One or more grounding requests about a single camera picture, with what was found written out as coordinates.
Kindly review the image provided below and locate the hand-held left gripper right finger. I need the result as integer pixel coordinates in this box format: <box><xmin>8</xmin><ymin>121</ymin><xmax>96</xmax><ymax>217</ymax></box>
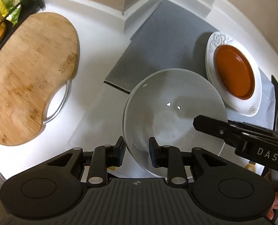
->
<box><xmin>148</xmin><ymin>137</ymin><xmax>231</xmax><ymax>188</ymax></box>

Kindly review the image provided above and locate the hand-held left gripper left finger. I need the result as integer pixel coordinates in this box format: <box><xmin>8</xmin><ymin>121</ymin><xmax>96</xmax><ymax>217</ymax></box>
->
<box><xmin>45</xmin><ymin>136</ymin><xmax>126</xmax><ymax>188</ymax></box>

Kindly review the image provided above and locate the white bowl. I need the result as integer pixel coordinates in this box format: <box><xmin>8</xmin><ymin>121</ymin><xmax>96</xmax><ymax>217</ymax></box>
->
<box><xmin>123</xmin><ymin>68</ymin><xmax>227</xmax><ymax>178</ymax></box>

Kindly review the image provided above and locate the wooden cutting board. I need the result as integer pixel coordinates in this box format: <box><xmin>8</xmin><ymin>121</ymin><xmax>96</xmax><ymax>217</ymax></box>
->
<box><xmin>0</xmin><ymin>12</ymin><xmax>80</xmax><ymax>146</ymax></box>

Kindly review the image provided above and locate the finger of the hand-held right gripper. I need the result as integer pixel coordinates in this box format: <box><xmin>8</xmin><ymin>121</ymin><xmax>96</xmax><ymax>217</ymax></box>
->
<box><xmin>193</xmin><ymin>115</ymin><xmax>238</xmax><ymax>144</ymax></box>

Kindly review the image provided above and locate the black wire spice rack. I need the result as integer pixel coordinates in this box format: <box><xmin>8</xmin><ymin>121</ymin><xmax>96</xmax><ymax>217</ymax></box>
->
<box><xmin>0</xmin><ymin>0</ymin><xmax>45</xmax><ymax>64</ymax></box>

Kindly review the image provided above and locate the brown round plate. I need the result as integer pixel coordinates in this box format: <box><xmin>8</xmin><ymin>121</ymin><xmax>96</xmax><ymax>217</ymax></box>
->
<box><xmin>214</xmin><ymin>45</ymin><xmax>255</xmax><ymax>99</ymax></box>

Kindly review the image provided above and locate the grey dish mat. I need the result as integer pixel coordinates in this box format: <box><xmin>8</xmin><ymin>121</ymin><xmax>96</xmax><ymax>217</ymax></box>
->
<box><xmin>104</xmin><ymin>0</ymin><xmax>220</xmax><ymax>92</ymax></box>

